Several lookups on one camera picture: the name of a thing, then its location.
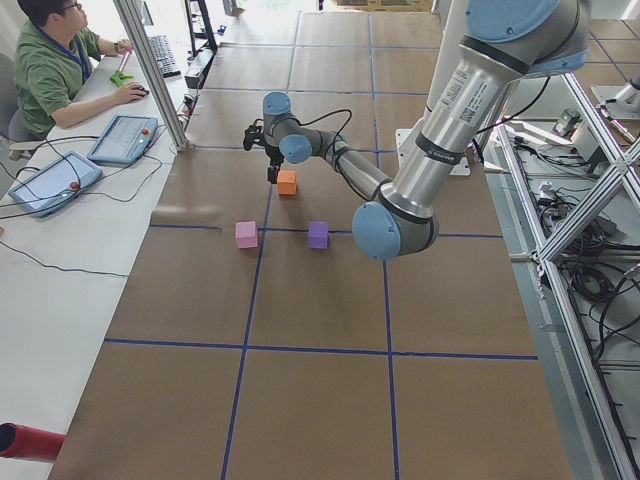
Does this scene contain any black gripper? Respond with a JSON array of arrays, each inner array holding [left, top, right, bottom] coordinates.
[[265, 147, 284, 184]]

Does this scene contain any orange foam cube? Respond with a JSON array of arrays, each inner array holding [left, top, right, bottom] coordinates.
[[276, 170, 297, 196]]

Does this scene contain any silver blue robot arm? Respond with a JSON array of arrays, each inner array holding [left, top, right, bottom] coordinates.
[[260, 1, 592, 260]]

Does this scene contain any pink foam cube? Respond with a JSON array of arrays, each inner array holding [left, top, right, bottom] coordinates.
[[235, 220, 259, 249]]

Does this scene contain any purple foam cube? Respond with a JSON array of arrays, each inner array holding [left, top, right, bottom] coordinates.
[[307, 221, 329, 250]]

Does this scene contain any far blue teach pendant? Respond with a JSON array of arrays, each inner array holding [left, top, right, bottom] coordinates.
[[87, 115, 158, 165]]

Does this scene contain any blue teach pendant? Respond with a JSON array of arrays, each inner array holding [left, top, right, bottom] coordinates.
[[87, 115, 158, 165], [8, 151, 103, 217]]

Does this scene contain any black keyboard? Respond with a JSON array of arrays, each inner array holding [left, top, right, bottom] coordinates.
[[148, 35, 181, 78]]

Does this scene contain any green plastic clamp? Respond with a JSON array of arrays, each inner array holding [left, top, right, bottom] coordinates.
[[109, 70, 134, 87]]

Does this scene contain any near blue teach pendant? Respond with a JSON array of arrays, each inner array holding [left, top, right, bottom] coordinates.
[[8, 151, 103, 217]]

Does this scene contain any person in green shirt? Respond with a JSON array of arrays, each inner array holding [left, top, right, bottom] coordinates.
[[14, 0, 146, 140]]

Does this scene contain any red cylinder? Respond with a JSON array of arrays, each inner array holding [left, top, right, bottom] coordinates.
[[1, 423, 66, 463]]

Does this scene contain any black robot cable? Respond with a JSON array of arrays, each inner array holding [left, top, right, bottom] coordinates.
[[297, 108, 381, 201]]

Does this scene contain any black pendant cable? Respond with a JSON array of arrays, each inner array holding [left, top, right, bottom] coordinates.
[[0, 134, 164, 279]]

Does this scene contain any aluminium frame post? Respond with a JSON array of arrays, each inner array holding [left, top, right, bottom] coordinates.
[[113, 0, 190, 152]]

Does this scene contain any aluminium frame rail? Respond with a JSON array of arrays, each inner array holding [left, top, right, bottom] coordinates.
[[484, 75, 639, 479]]

